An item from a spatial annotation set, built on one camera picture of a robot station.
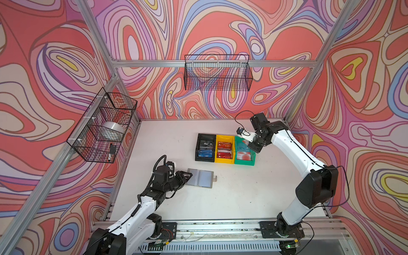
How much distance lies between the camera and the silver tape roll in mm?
705

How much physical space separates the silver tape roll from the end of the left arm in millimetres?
247

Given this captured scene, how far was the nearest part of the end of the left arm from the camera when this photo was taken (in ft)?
2.03
